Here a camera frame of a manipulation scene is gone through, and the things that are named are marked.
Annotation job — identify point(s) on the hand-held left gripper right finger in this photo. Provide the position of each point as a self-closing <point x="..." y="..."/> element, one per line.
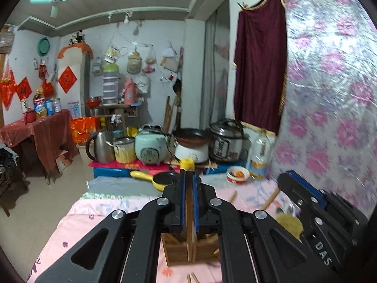
<point x="195" y="206"/>

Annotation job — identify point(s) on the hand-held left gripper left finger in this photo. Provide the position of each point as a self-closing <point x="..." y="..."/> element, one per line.
<point x="183" y="206"/>

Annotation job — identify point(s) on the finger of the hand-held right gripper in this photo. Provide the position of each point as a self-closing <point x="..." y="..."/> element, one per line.
<point x="296" y="190"/>

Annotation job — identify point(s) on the long wooden chopstick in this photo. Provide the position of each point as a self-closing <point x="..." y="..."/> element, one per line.
<point x="233" y="197"/>
<point x="189" y="212"/>
<point x="271" y="199"/>

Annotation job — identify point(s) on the wooden utensil holder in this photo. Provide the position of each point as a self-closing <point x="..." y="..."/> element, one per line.
<point x="176" y="253"/>

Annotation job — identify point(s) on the pile of wooden chopsticks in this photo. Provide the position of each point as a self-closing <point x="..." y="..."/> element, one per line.
<point x="193" y="279"/>

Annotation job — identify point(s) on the olive and white plush toy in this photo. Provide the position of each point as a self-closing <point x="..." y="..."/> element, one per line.
<point x="290" y="225"/>

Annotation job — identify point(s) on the yellow saucepan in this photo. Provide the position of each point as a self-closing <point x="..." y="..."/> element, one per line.
<point x="159" y="179"/>

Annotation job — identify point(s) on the clear plastic oil bottle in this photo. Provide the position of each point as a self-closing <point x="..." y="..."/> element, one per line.
<point x="259" y="156"/>

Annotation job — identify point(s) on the red and white bowl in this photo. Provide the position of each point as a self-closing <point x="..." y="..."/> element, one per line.
<point x="238" y="174"/>

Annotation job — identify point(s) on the white electric cooker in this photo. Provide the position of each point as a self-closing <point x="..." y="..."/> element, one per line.
<point x="191" y="153"/>

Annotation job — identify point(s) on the mint green rice cooker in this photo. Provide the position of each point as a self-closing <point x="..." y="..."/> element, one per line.
<point x="151" y="149"/>

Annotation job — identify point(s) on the grey cloth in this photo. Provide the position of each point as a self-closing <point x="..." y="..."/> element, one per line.
<point x="117" y="187"/>

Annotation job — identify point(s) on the brown frying pan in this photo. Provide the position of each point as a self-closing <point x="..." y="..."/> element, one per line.
<point x="190" y="137"/>

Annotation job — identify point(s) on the steel pressure cooker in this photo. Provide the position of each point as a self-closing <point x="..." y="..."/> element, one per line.
<point x="226" y="143"/>

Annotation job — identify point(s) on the blue low stand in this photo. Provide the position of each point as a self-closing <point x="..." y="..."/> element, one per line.
<point x="117" y="173"/>

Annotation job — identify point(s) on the steel pot with yellow band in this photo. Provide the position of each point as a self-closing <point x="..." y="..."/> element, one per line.
<point x="124" y="151"/>

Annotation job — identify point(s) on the stainless steel kettle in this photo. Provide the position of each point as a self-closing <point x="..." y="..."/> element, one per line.
<point x="101" y="147"/>

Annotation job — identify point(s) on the pink deer print tablecloth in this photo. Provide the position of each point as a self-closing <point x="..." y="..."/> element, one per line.
<point x="64" y="227"/>

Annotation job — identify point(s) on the orange gift box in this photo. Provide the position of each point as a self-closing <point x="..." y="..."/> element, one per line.
<point x="85" y="129"/>

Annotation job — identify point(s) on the pink thermos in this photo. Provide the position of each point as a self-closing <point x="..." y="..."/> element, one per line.
<point x="130" y="91"/>

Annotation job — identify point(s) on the cardboard box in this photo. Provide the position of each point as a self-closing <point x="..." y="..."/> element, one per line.
<point x="63" y="162"/>

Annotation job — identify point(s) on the dark red curtain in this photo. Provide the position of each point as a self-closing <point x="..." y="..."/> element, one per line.
<point x="260" y="64"/>

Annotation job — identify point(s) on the red basin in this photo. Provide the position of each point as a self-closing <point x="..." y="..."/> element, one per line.
<point x="94" y="101"/>

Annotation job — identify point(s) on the green stacked food container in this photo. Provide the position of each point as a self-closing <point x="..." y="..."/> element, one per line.
<point x="110" y="85"/>

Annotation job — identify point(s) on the hanging paper bag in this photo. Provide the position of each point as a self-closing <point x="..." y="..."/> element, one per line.
<point x="170" y="62"/>

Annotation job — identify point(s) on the clear hanging plastic bag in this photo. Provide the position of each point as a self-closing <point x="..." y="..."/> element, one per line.
<point x="149" y="62"/>

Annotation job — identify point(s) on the beige hanging bag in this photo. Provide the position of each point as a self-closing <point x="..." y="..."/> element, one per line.
<point x="135" y="63"/>

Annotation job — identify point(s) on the red cloth covered side table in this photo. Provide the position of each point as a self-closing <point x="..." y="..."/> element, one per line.
<point x="47" y="135"/>

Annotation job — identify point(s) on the grey can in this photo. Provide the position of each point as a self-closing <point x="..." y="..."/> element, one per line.
<point x="57" y="104"/>

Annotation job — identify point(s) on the blue can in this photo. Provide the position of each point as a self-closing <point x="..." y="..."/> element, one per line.
<point x="50" y="106"/>

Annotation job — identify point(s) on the hanging bag with yellow contents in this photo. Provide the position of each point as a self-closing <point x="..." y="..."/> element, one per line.
<point x="112" y="54"/>

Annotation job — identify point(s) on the red diamond paper decoration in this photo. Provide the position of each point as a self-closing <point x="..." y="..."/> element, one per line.
<point x="67" y="79"/>
<point x="23" y="88"/>

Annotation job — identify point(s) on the yellow cooking oil bottle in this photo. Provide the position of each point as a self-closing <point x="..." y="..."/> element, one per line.
<point x="40" y="104"/>

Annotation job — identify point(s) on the red hanging ornament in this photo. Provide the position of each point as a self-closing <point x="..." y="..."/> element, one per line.
<point x="47" y="90"/>

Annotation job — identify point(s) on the pile of dark clothes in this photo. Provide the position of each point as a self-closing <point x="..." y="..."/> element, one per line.
<point x="7" y="159"/>

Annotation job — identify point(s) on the white refrigerator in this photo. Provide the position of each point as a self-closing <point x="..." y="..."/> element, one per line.
<point x="73" y="59"/>

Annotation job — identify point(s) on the small white bottle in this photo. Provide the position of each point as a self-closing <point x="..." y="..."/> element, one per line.
<point x="25" y="105"/>

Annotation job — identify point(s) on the white ceiling spotlight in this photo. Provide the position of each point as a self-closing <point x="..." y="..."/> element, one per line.
<point x="127" y="19"/>

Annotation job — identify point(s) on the black and white mouse plush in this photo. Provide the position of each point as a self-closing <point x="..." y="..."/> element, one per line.
<point x="76" y="38"/>

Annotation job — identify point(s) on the red hanging knot decoration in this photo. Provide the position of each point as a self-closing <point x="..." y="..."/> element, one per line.
<point x="7" y="88"/>

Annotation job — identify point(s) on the teal plate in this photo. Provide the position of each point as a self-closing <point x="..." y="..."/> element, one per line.
<point x="44" y="46"/>

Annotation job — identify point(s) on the floral foil wall sheet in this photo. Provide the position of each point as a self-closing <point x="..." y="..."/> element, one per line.
<point x="330" y="94"/>

